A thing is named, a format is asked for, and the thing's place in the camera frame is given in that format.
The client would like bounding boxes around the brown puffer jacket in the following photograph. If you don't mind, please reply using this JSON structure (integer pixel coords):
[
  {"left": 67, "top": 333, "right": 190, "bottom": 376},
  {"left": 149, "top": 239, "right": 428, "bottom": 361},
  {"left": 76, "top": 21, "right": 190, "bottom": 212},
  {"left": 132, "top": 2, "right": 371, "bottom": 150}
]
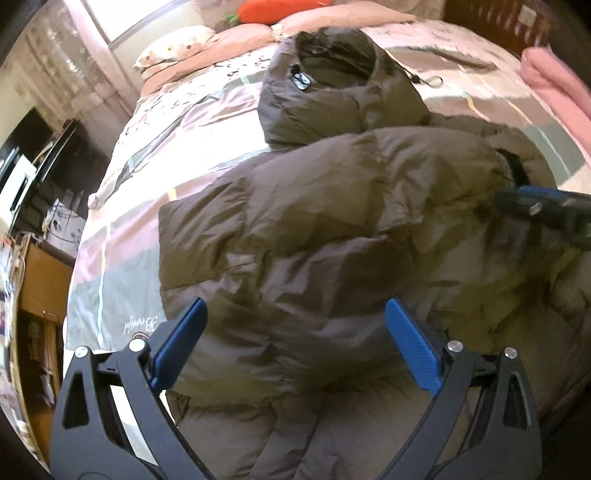
[{"left": 159, "top": 27, "right": 590, "bottom": 479}]

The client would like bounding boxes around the pink folded blanket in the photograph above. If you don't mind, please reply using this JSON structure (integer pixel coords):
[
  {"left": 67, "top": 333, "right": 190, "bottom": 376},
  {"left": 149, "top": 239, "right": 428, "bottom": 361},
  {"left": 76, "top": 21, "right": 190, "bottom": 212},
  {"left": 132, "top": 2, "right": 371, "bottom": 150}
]
[{"left": 519, "top": 47, "right": 590, "bottom": 153}]

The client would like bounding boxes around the wooden cabinet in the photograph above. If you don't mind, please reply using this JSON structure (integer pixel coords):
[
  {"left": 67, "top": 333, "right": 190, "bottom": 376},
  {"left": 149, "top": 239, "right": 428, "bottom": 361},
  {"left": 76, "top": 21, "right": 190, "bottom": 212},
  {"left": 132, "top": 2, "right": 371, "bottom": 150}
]
[{"left": 8, "top": 234, "right": 72, "bottom": 464}]

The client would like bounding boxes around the dark wooden headboard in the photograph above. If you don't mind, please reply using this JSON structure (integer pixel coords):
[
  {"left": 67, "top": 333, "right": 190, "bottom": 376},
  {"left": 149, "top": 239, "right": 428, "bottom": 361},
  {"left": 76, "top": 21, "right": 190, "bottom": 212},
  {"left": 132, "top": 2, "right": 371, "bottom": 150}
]
[{"left": 443, "top": 0, "right": 559, "bottom": 58}]

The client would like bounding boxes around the black desk with monitor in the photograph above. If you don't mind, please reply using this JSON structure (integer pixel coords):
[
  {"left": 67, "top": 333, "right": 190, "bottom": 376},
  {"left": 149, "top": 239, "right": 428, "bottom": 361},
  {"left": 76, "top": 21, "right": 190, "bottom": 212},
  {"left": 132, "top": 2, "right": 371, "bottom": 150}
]
[{"left": 1, "top": 108, "right": 107, "bottom": 248}]

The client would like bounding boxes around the pink pillow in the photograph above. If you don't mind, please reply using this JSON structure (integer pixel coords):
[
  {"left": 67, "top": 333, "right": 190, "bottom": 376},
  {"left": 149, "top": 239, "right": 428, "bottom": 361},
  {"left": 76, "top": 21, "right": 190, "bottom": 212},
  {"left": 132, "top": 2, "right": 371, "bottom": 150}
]
[{"left": 140, "top": 1, "right": 417, "bottom": 96}]

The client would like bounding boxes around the striped pastel bed sheet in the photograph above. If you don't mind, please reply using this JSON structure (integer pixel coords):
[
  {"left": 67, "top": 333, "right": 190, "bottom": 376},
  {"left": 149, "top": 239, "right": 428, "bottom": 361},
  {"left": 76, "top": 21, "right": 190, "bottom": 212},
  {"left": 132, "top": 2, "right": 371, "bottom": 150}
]
[{"left": 66, "top": 21, "right": 587, "bottom": 352}]

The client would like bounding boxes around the orange carrot plush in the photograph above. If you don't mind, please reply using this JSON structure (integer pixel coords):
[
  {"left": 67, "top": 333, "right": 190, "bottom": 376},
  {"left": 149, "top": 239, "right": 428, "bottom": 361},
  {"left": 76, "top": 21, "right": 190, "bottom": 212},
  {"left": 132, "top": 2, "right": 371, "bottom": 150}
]
[{"left": 228, "top": 0, "right": 332, "bottom": 26}]

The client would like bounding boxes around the white polka dot pillow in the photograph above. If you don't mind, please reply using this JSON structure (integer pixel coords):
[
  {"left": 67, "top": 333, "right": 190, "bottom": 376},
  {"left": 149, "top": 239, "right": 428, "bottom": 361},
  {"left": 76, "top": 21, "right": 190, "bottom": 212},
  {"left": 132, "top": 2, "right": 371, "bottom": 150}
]
[{"left": 133, "top": 25, "right": 215, "bottom": 71}]

